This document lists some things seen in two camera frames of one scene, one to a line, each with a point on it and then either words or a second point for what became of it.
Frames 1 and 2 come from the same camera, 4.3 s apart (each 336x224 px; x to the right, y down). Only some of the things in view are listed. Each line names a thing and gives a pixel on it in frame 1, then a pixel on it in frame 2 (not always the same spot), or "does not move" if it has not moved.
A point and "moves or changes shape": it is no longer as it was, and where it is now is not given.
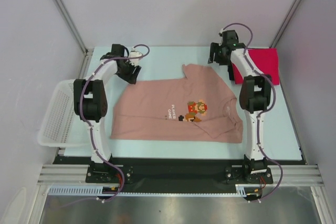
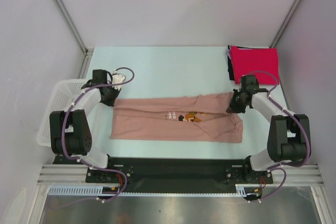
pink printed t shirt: (202, 107) moves or changes shape
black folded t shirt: (230, 70) does not move
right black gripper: (214, 48) to (232, 107)
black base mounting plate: (176, 174) does not move
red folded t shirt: (266, 59) does not move
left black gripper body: (127, 67) to (112, 94)
